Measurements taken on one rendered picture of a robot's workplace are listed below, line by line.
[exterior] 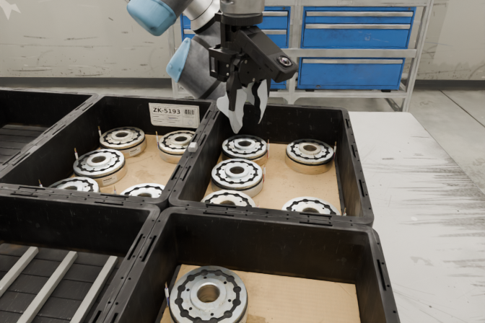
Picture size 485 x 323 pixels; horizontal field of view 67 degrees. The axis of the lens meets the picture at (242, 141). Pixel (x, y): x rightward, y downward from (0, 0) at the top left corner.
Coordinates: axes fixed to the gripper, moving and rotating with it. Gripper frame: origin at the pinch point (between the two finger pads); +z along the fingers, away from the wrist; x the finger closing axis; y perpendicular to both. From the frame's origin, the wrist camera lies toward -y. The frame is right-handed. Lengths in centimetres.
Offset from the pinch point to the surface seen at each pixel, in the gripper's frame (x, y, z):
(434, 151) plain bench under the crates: -64, -16, 26
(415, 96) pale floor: -285, 68, 96
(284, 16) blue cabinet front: -148, 114, 15
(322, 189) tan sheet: -7.7, -12.8, 13.0
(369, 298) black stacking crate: 13.1, -33.5, 7.6
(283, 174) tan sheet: -6.3, -3.9, 13.0
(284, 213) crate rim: 12.7, -19.4, 2.9
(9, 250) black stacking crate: 41.9, 13.4, 13.0
